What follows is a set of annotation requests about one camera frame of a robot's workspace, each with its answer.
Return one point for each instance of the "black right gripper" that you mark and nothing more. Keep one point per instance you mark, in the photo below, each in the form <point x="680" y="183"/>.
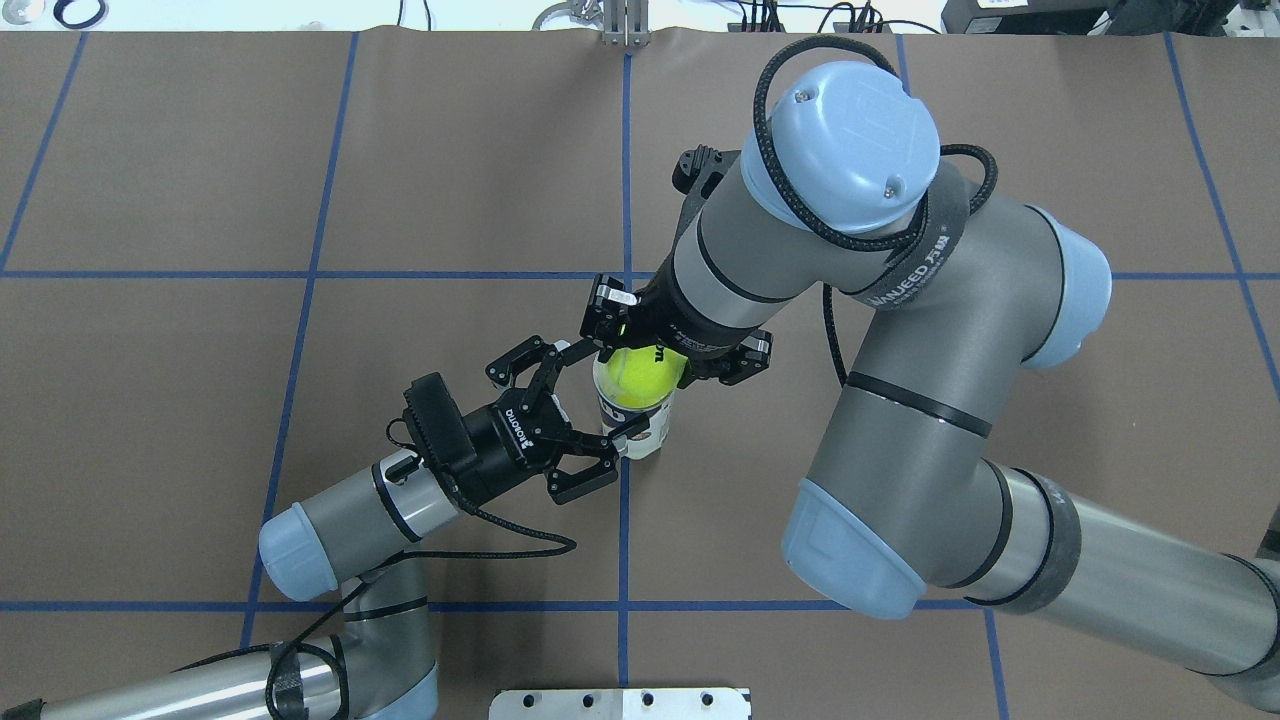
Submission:
<point x="601" y="313"/>

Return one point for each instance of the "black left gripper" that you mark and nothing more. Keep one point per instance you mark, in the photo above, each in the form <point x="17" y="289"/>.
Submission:
<point x="497" y="435"/>

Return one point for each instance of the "Roland Garros yellow tennis ball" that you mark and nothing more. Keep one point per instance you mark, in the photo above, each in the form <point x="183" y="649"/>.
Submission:
<point x="640" y="377"/>

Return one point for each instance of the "clear tennis ball tube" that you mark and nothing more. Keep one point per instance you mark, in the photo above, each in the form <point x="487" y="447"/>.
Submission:
<point x="648" y="427"/>

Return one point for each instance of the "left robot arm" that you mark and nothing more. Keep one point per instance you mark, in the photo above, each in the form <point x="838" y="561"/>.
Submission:
<point x="371" y="654"/>

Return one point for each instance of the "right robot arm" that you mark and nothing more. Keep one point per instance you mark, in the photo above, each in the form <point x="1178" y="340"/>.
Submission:
<point x="842" y="182"/>

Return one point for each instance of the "black box with label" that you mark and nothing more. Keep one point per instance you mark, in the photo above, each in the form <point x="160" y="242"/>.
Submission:
<point x="1022" y="17"/>

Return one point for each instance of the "blue tape roll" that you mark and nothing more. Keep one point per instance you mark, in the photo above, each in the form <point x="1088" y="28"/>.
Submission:
<point x="79" y="15"/>

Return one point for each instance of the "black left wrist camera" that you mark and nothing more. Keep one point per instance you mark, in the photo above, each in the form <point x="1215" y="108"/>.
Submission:
<point x="437" y="428"/>

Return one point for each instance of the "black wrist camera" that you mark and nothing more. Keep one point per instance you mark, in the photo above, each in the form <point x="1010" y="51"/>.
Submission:
<point x="698" y="171"/>
<point x="437" y="428"/>

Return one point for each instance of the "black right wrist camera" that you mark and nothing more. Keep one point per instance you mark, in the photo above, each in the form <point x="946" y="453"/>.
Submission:
<point x="698" y="171"/>

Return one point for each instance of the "white camera pillar with base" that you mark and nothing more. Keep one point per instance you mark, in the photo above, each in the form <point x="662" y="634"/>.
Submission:
<point x="624" y="703"/>

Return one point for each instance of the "aluminium frame post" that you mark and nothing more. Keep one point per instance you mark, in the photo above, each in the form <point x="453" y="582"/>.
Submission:
<point x="625" y="23"/>

